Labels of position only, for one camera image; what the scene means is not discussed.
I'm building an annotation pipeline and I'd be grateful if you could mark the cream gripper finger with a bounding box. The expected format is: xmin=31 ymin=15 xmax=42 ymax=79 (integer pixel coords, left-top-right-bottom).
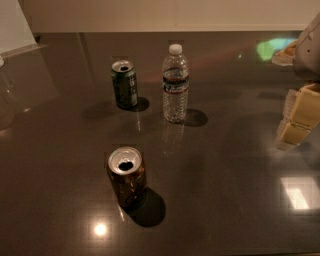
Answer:
xmin=271 ymin=40 xmax=297 ymax=66
xmin=275 ymin=83 xmax=320 ymax=151

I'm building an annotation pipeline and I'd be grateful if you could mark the orange soda can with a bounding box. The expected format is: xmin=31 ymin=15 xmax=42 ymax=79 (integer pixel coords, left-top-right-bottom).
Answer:
xmin=107 ymin=146 xmax=147 ymax=208

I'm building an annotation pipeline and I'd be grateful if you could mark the green soda can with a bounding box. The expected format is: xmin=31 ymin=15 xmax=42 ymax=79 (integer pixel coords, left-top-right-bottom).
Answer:
xmin=111 ymin=60 xmax=138 ymax=109

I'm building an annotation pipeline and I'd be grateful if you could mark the clear plastic water bottle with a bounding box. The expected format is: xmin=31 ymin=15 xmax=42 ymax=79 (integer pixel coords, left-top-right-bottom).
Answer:
xmin=162 ymin=44 xmax=189 ymax=124

